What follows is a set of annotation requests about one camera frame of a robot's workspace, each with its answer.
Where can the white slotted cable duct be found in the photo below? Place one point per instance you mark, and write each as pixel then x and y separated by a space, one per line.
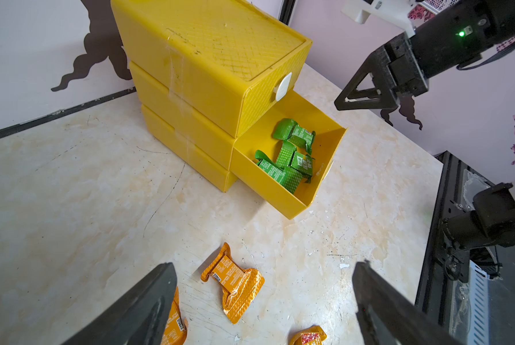
pixel 479 327

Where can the yellow drawer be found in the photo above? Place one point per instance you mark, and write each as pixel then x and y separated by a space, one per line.
pixel 261 95
pixel 329 135

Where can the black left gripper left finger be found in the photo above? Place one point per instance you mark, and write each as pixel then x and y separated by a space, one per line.
pixel 139 316

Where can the yellow plastic drawer cabinet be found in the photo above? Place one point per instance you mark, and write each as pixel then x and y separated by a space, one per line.
pixel 192 62

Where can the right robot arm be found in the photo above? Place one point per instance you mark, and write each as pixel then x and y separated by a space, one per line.
pixel 466 35

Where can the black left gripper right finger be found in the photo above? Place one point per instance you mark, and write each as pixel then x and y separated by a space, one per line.
pixel 387 317

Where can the green cookie packet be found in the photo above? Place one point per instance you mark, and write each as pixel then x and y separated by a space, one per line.
pixel 289 130
pixel 290 157
pixel 287 177

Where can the yellow top drawer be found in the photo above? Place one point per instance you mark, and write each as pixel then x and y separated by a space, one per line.
pixel 261 95

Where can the orange cookie packet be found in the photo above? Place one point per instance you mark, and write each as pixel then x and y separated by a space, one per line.
pixel 314 335
pixel 239 287
pixel 175 332

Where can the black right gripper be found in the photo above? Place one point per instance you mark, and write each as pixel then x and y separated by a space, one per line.
pixel 386 72

